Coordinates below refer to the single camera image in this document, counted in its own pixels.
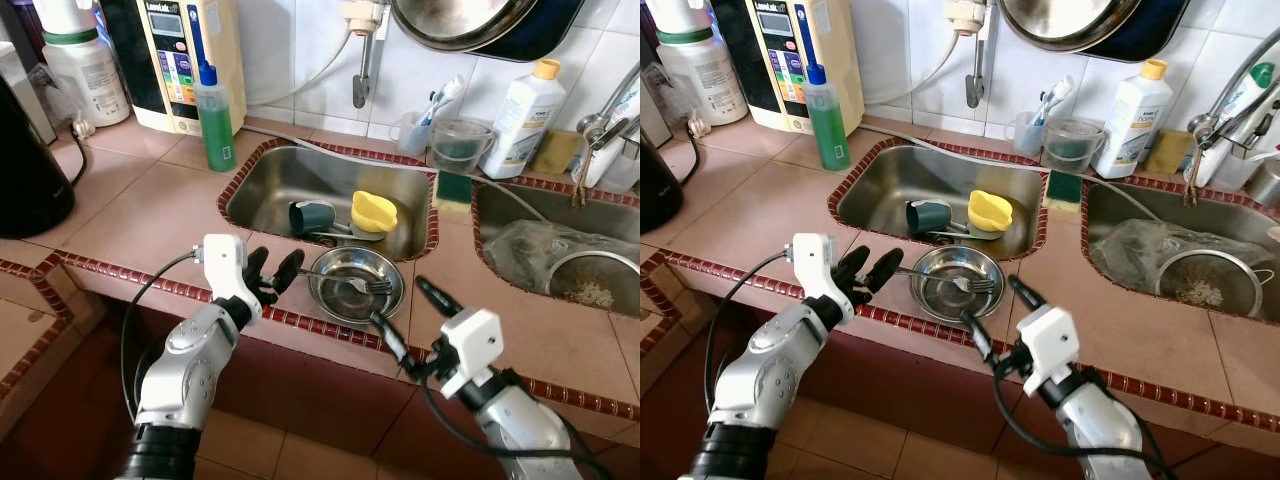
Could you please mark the shallow steel bowl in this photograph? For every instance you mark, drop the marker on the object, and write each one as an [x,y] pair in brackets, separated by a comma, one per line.
[340,300]
[940,300]

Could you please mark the yellow sponge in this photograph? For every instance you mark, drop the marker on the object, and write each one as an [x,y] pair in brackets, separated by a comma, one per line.
[555,152]
[1168,152]

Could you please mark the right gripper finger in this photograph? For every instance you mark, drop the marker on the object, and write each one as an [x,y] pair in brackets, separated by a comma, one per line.
[393,343]
[982,340]
[440,300]
[1027,298]

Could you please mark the clear plastic bag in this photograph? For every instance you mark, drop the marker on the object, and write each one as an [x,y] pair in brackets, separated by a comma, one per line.
[530,250]
[1130,250]

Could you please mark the blue rabbit mug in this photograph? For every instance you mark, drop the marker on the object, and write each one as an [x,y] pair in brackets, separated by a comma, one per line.
[930,217]
[315,217]

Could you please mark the white power plug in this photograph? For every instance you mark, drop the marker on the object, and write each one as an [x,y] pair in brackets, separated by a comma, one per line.
[83,128]
[698,128]

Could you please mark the chrome sink faucet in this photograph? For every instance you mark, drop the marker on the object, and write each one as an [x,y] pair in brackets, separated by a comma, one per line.
[600,125]
[1210,125]

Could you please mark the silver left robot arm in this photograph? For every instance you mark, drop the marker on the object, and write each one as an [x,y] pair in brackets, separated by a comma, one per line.
[185,370]
[770,370]

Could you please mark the clear toothbrush cup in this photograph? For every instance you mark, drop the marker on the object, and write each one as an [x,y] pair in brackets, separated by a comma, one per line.
[1025,135]
[410,135]

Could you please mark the green dish soap bottle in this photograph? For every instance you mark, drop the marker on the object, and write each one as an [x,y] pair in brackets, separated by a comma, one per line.
[827,130]
[215,130]

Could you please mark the black pan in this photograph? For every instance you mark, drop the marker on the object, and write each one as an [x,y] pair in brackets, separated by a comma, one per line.
[555,30]
[1165,30]

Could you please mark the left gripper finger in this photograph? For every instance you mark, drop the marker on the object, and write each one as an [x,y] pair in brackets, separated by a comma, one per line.
[852,272]
[286,272]
[883,272]
[257,272]

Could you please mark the white bottle yellow cap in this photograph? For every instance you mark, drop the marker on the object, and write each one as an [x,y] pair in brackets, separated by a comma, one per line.
[520,120]
[1132,120]

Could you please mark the steel strainer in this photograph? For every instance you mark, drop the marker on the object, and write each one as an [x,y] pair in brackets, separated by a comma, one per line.
[1205,290]
[595,290]

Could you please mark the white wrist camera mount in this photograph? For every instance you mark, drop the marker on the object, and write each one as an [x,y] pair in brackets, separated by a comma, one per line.
[815,265]
[1050,350]
[222,265]
[470,350]

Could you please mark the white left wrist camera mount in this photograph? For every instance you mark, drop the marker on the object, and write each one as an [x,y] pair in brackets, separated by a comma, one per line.
[222,265]
[815,265]

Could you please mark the green scouring sponge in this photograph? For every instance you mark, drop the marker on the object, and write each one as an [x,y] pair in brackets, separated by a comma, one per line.
[452,190]
[1063,190]

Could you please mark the beige black water ionizer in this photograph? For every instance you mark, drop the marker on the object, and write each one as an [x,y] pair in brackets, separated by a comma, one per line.
[770,60]
[160,60]

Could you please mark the yellow plastic bowl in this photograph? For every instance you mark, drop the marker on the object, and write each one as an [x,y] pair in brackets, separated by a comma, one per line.
[990,210]
[372,210]

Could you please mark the white jug green cap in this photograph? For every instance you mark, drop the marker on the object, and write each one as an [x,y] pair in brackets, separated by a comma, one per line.
[705,85]
[90,85]

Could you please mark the steel fork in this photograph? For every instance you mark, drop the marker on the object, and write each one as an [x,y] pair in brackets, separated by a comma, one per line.
[978,285]
[375,285]

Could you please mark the steel sink basin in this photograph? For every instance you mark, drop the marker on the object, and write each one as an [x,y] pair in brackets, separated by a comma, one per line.
[290,180]
[560,205]
[1170,205]
[900,180]

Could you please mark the steel wok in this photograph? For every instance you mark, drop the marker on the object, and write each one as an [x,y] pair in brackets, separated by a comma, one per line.
[1070,20]
[460,20]

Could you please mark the steel cup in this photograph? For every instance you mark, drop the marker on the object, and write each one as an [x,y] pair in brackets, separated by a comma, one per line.
[1265,185]

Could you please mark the chrome wall tap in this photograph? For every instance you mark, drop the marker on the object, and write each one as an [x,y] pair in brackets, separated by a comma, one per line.
[360,85]
[973,85]

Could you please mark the black electric kettle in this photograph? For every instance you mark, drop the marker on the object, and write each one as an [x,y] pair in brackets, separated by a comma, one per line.
[30,170]
[658,190]

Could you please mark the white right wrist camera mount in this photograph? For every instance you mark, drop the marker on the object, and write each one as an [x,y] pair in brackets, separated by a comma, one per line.
[1050,350]
[470,350]

